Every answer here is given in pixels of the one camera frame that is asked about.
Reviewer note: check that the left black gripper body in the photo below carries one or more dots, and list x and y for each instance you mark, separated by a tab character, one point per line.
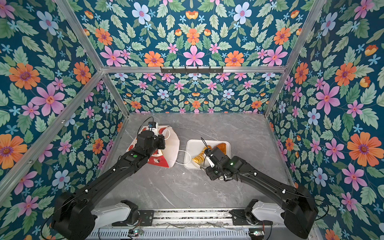
158	143

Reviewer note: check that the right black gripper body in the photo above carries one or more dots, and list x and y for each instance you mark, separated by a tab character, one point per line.
214	173

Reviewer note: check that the metal tongs white tips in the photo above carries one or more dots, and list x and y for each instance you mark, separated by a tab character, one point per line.
216	156

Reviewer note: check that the brown croissant fake bread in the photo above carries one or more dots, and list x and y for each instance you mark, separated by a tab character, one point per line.
222	147

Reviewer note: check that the white red paper bag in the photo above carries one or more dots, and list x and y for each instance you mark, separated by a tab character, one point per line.
166	156

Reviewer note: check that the long twisted fake bread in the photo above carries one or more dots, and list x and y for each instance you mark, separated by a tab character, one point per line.
200	158

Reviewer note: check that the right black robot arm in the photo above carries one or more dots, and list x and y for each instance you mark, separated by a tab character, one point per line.
294	207

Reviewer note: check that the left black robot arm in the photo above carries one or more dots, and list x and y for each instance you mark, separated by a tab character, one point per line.
74	216

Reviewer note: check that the black hook rack bar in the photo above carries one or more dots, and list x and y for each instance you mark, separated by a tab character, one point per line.
192	70

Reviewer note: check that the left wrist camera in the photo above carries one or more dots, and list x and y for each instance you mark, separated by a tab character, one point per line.
152	125

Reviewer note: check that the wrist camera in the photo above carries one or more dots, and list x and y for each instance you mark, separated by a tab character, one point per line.
152	125
212	164

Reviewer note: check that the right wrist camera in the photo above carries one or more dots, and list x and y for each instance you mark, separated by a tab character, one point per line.
212	164

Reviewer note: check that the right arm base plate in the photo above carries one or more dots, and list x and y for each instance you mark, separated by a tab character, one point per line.
239	219

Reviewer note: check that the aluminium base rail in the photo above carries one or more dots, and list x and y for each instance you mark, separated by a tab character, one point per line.
186	217

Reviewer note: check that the white slotted cable duct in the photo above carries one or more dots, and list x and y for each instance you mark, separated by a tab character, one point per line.
170	234

